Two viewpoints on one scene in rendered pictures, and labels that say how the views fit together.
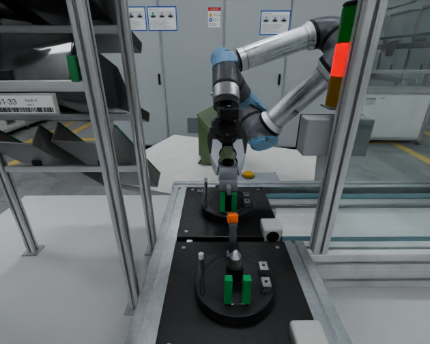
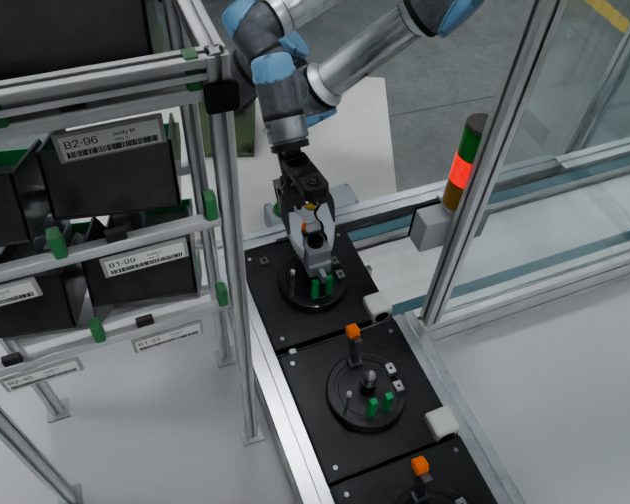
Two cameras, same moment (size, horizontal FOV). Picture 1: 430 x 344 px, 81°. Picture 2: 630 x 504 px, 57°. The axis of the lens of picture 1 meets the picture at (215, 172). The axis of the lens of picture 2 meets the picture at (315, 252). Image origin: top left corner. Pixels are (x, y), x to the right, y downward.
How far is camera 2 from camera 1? 0.64 m
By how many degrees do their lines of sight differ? 32
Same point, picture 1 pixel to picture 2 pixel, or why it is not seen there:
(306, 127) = (425, 231)
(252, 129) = not seen: hidden behind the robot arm
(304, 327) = (437, 415)
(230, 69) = (290, 92)
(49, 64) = (164, 278)
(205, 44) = not seen: outside the picture
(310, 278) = (429, 357)
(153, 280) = (281, 412)
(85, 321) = (208, 467)
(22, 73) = (130, 292)
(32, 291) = (114, 460)
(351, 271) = (461, 326)
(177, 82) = not seen: outside the picture
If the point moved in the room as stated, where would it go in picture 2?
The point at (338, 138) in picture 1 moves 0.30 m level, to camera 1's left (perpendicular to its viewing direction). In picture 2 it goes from (457, 242) to (281, 293)
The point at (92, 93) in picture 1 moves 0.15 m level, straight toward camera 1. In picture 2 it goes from (238, 306) to (323, 382)
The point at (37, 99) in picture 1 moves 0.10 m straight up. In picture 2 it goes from (182, 330) to (171, 284)
